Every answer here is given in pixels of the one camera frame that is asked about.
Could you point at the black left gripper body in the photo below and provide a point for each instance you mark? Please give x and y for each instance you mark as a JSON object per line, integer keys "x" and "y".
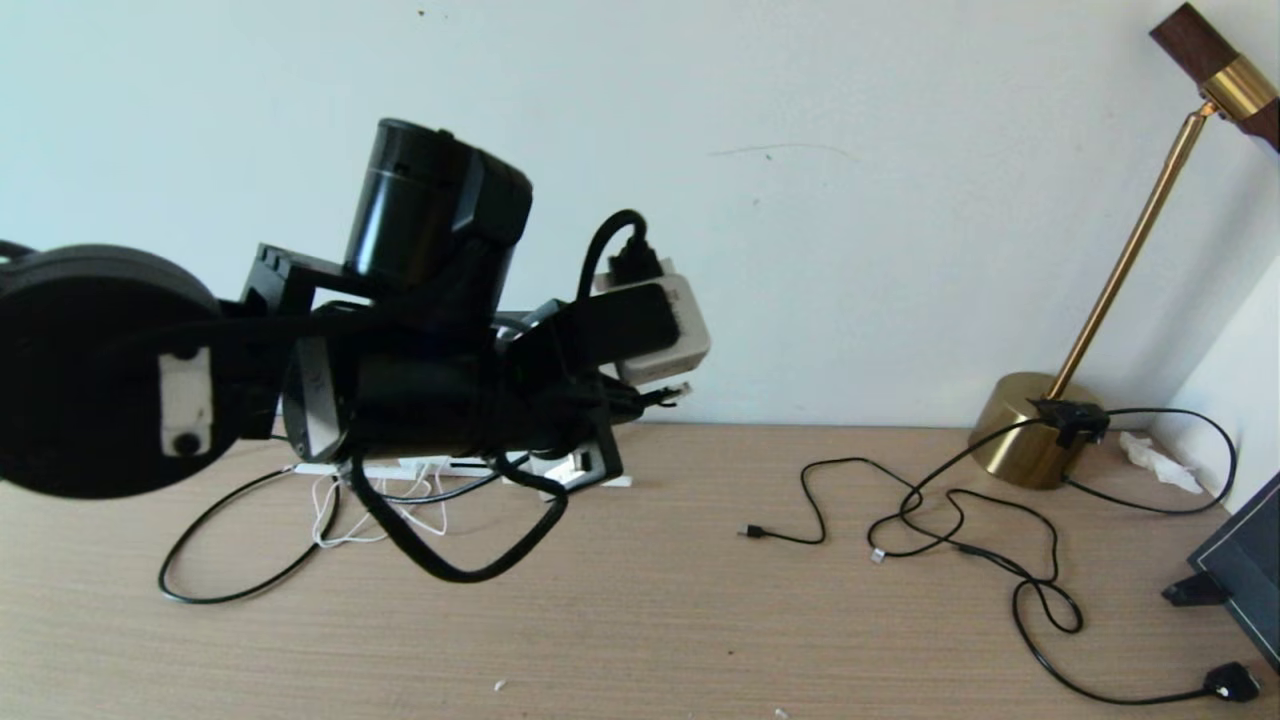
{"x": 540, "y": 400}

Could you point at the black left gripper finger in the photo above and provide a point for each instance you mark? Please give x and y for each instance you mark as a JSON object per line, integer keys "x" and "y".
{"x": 605, "y": 460}
{"x": 620, "y": 400}

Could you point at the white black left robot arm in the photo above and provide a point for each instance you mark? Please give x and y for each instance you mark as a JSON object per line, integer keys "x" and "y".
{"x": 80, "y": 380}

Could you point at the white router with antennas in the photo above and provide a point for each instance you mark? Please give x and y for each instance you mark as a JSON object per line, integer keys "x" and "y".
{"x": 310, "y": 468}

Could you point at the gold desk lamp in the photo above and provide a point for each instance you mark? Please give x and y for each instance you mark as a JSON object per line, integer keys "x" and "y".
{"x": 1018, "y": 435}

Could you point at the black clip on lamp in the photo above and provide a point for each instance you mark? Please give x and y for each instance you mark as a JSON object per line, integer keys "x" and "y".
{"x": 1072, "y": 422}

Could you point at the crumpled white tissue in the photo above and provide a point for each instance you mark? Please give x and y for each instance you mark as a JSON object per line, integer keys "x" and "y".
{"x": 1158, "y": 460}

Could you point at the black stand clip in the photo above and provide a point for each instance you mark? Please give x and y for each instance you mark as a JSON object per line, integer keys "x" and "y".
{"x": 1190, "y": 593}

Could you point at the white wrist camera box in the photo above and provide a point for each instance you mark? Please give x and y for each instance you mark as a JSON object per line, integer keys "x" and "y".
{"x": 680, "y": 340}

